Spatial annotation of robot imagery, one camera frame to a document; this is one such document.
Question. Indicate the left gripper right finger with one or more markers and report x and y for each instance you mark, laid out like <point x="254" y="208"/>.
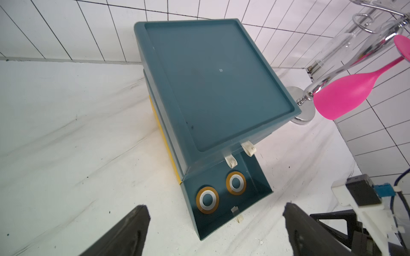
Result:
<point x="307" y="237"/>

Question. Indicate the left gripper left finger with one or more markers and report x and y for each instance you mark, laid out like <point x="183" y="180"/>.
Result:
<point x="126" y="238"/>

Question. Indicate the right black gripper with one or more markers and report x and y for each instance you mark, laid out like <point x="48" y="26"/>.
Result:
<point x="357" y="240"/>

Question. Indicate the yellow tape roll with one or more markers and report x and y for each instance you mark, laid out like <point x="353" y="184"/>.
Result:
<point x="207" y="200"/>
<point x="236" y="183"/>

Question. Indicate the teal bottom drawer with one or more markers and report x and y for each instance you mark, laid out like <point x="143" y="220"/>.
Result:
<point x="230" y="205"/>

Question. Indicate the teal drawer cabinet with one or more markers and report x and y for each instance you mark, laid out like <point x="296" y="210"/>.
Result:
<point x="212" y="89"/>

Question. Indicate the pink goblet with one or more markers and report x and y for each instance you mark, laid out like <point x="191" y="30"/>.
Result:
<point x="349" y="92"/>

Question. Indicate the chrome glass rack stand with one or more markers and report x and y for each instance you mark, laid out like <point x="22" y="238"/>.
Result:
<point x="371" y="33"/>

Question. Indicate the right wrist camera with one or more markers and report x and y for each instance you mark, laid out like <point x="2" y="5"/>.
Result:
<point x="359" y="193"/>

